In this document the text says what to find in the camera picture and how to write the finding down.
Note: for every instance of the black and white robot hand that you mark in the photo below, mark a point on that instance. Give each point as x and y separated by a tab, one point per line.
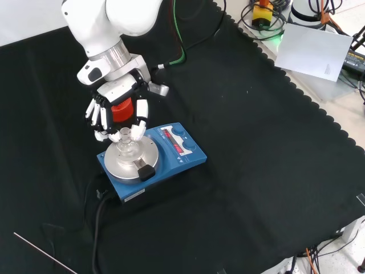
117	90

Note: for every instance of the black bench cloth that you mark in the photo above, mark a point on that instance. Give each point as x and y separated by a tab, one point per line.
242	142

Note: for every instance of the yellow stop button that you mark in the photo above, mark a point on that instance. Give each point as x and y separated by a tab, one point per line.
262	15

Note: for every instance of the thin glass rod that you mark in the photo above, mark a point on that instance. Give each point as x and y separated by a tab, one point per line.
42	250

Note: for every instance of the pale board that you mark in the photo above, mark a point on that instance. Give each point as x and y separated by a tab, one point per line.
310	50

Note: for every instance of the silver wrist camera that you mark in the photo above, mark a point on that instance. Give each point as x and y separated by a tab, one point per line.
160	89

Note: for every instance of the black power adapter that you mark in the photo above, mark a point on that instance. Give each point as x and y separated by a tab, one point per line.
355	60

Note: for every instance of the clear glass round-bottom flask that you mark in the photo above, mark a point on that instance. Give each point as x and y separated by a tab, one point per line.
126	145

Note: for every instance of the heater with blue base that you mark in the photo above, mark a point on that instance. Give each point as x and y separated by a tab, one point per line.
176	168

